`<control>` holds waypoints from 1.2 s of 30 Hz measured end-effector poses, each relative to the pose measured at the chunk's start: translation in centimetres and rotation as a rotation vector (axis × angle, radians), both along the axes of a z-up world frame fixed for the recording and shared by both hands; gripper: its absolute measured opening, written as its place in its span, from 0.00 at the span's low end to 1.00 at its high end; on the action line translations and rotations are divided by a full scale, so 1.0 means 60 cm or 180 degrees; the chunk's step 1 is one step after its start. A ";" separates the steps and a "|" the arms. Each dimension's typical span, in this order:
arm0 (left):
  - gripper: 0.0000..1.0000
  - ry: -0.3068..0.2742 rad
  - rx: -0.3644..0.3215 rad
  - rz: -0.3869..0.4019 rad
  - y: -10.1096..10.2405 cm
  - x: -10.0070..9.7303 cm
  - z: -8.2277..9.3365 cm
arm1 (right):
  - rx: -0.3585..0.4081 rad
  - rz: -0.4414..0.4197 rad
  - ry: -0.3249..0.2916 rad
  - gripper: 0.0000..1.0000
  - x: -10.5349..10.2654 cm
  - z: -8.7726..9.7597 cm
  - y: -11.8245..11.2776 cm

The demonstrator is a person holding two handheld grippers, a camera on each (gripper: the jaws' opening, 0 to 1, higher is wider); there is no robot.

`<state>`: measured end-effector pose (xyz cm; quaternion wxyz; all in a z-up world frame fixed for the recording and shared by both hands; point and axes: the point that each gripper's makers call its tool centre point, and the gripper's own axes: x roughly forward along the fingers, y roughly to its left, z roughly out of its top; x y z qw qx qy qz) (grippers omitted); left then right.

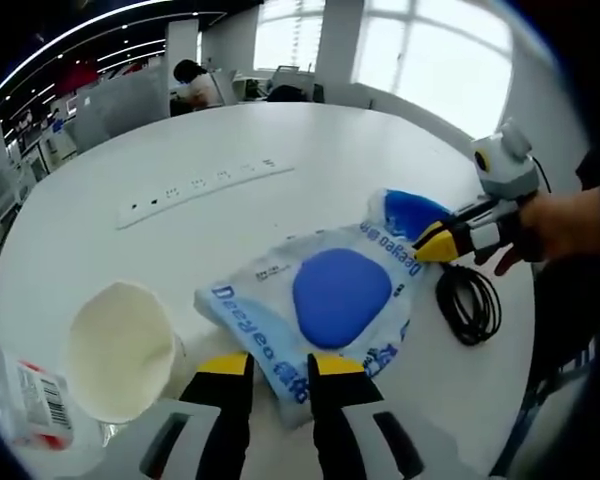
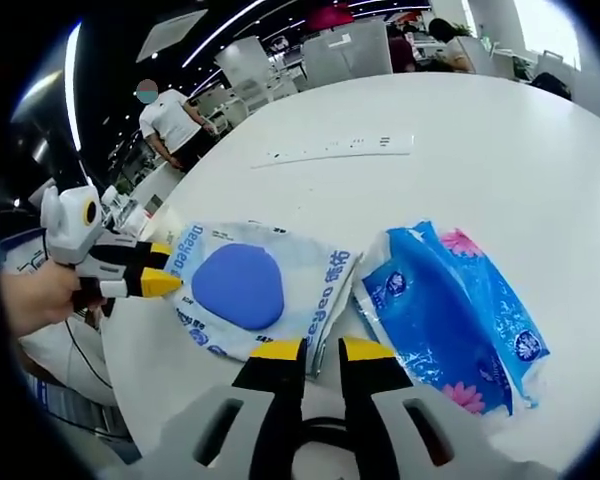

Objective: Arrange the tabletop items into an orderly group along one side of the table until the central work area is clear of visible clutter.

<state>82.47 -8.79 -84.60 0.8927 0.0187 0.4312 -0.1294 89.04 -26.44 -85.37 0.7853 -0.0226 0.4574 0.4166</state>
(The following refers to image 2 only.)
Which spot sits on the person's light shirt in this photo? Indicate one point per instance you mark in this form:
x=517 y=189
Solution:
x=60 y=360

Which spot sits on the white table socket strip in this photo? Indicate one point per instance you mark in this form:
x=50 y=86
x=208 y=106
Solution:
x=340 y=147

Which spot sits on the grey desk partition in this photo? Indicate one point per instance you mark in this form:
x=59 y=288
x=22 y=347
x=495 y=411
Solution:
x=347 y=55

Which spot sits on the white square pillar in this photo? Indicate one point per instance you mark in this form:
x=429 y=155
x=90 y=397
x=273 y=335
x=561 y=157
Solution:
x=245 y=67

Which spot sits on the red wall poster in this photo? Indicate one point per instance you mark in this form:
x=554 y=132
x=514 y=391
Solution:
x=330 y=17

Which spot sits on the white wipes pack blue lid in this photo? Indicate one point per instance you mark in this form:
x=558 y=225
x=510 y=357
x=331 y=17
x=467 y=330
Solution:
x=240 y=287

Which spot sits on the blue tissue pack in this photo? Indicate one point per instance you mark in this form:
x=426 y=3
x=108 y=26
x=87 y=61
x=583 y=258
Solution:
x=445 y=310

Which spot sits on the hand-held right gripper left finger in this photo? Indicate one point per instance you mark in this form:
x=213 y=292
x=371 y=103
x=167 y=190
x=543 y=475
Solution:
x=275 y=410

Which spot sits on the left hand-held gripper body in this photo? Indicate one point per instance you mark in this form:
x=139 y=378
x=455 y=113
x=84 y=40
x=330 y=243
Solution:
x=70 y=225

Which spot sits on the ceiling air conditioner unit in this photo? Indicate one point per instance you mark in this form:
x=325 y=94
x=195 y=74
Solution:
x=172 y=32

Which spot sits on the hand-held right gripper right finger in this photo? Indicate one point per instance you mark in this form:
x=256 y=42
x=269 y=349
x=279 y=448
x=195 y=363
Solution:
x=370 y=410

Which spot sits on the person's left hand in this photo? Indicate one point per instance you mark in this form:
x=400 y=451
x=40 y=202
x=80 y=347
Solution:
x=40 y=300

